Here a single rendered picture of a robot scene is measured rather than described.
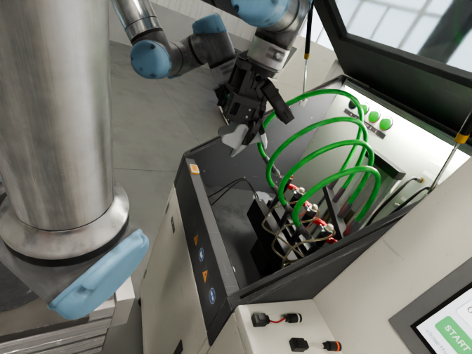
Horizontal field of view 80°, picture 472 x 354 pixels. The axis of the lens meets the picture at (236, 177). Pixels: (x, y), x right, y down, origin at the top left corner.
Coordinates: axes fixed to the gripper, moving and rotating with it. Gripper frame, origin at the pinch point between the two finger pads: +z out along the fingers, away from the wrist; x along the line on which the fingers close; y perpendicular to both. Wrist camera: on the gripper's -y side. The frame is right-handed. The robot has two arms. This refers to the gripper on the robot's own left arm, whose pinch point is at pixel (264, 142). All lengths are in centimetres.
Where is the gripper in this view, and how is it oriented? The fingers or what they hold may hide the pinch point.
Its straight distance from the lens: 82.8
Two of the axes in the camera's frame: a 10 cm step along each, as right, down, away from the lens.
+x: 1.9, 3.6, -9.1
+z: 4.0, 8.2, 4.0
